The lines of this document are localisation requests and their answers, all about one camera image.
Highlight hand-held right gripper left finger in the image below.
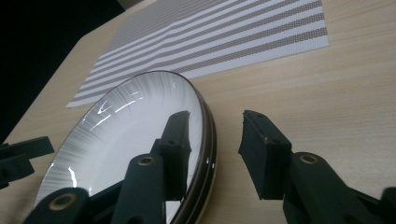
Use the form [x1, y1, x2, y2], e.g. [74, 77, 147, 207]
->
[110, 110, 192, 224]

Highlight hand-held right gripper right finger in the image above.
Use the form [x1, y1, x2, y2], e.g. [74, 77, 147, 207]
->
[237, 109, 383, 224]

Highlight white plate with dark rim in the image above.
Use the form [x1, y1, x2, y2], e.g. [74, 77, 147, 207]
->
[174, 90, 219, 224]
[32, 70, 210, 224]

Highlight grey striped placemat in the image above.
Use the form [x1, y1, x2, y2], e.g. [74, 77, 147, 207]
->
[64, 0, 331, 109]

